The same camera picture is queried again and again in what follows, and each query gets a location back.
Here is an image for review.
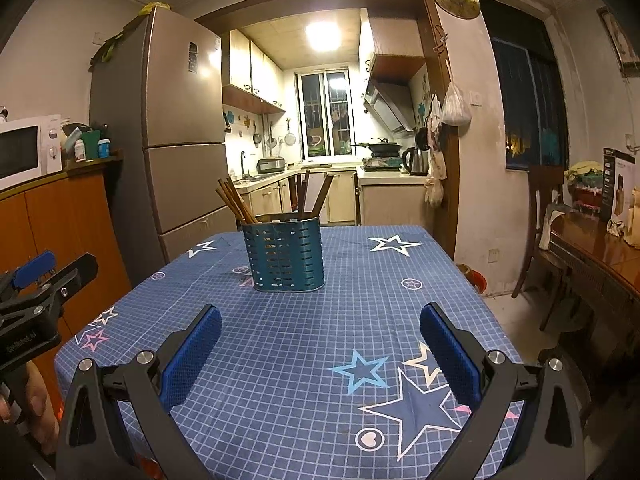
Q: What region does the kitchen window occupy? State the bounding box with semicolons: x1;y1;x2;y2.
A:
296;67;356;159

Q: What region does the person's left hand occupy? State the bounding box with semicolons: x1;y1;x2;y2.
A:
20;361;60;455

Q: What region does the orange wooden cabinet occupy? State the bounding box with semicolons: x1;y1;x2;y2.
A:
1;153;131;415

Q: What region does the white microwave oven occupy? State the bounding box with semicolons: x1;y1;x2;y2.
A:
0;114;62;191

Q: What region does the green container on cabinet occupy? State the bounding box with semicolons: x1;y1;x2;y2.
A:
80;130;101;160

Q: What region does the dark wooden side table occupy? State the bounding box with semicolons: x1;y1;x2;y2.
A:
540;211;639;356

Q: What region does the blue star-pattern tablecloth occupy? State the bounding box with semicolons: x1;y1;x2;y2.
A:
55;226;518;479

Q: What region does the silver refrigerator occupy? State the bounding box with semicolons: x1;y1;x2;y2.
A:
89;8;236;285

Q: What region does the teal perforated utensil holder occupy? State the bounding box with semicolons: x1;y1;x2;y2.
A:
242;212;326;292

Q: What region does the wooden chair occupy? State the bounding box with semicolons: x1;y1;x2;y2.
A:
512;165;567;332

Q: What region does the black product box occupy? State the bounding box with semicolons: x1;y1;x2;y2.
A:
600;148;636;224

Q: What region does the steel electric kettle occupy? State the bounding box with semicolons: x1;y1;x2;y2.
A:
401;146;430;176

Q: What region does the black wok on stove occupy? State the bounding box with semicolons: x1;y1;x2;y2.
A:
356;139;401;157

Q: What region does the white hanging plastic bag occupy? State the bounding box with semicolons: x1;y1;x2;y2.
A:
440;81;472;127

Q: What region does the ceiling lamp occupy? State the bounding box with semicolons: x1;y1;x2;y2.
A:
305;20;342;53

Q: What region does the range hood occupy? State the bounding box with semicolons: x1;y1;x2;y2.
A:
363;79;416;134

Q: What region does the framed wall picture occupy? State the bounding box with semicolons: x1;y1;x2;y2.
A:
598;6;640;77

